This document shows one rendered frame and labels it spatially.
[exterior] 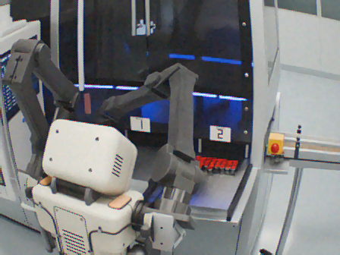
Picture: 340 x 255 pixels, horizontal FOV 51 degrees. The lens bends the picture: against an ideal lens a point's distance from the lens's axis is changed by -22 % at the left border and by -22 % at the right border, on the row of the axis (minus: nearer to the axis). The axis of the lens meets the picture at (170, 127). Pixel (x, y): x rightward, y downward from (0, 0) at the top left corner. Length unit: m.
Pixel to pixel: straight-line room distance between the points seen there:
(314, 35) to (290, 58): 0.67
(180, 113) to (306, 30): 5.20
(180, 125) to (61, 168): 0.34
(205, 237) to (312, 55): 4.64
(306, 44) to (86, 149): 5.53
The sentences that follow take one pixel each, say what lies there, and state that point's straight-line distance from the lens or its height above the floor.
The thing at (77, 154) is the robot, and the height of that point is 1.34.
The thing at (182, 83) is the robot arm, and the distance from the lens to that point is 1.24.
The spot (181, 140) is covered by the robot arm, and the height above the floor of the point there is 1.30.
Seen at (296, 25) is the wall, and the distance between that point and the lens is 6.23.
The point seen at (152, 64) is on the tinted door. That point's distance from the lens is 1.76.
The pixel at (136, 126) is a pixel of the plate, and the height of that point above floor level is 1.01.
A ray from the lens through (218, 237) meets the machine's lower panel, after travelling 2.07.
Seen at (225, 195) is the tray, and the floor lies 0.88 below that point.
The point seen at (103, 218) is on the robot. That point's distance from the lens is 0.93.
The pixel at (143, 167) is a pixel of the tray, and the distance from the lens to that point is 1.82.
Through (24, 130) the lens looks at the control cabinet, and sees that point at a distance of 1.87.
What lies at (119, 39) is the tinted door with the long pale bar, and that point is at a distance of 1.79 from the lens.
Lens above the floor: 1.78
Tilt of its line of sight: 25 degrees down
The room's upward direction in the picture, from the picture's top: 2 degrees counter-clockwise
